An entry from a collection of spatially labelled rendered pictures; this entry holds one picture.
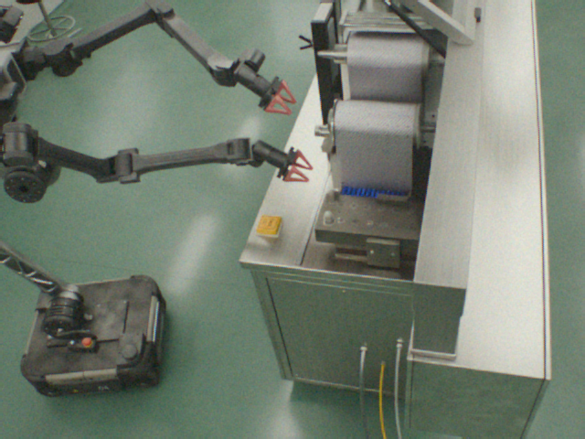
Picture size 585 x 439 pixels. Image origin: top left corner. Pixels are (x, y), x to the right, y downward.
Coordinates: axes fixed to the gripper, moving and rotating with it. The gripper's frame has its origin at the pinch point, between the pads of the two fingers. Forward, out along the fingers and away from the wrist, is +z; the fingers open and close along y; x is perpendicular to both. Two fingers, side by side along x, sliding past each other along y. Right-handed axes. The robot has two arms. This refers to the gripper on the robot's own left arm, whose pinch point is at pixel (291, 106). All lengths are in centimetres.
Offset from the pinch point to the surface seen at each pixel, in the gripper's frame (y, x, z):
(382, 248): 28, -3, 43
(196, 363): 25, -136, 39
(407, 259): 25, -4, 54
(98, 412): 58, -160, 11
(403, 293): 32, -11, 59
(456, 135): 55, 60, 16
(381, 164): 6.7, 6.6, 31.9
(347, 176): 6.4, -5.4, 27.4
